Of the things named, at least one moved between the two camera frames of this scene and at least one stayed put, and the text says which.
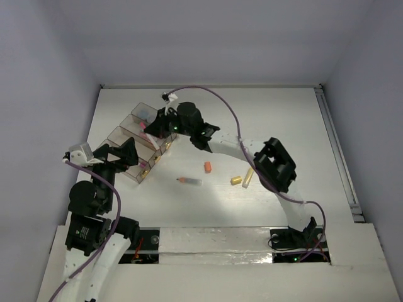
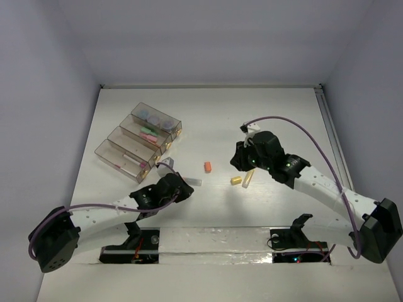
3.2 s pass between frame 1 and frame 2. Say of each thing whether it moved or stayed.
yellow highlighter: stayed
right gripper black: moved
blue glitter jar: stayed
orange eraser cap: stayed
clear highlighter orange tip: stayed
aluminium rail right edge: stayed
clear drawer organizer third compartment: stayed
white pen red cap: moved
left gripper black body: moved
